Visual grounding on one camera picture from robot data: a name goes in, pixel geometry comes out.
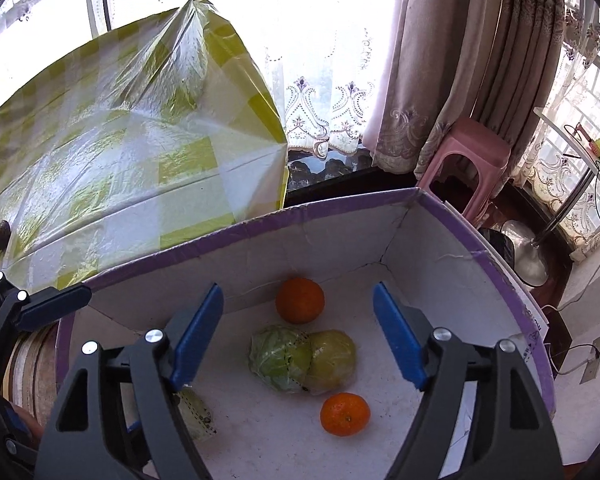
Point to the small orange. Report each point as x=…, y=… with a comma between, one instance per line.
x=344, y=414

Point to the yellow white checkered tablecloth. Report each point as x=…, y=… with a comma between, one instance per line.
x=149, y=136

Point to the purple white cardboard box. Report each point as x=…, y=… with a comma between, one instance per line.
x=427, y=255

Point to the pink curtain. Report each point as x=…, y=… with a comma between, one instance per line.
x=437, y=58

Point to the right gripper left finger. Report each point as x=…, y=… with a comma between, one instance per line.
x=116, y=409

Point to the glass side table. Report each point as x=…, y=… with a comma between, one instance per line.
x=565, y=178

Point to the silver fan base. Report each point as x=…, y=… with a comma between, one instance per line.
x=529, y=262

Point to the green cabbage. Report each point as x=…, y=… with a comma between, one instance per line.
x=280, y=356

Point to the brown patterned curtain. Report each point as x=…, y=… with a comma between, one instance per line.
x=520, y=73

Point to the pink plastic stool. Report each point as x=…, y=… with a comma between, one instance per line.
x=472, y=153

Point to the green fruit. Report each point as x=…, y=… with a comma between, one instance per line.
x=196, y=416

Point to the large orange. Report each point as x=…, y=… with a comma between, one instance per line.
x=300, y=301

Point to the dark mangosteen rear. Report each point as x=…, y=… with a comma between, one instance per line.
x=5, y=234

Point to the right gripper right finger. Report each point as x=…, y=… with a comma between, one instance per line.
x=511, y=435

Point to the green pear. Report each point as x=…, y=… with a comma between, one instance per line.
x=333, y=361

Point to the striped plush cushion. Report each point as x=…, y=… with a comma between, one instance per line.
x=30, y=377

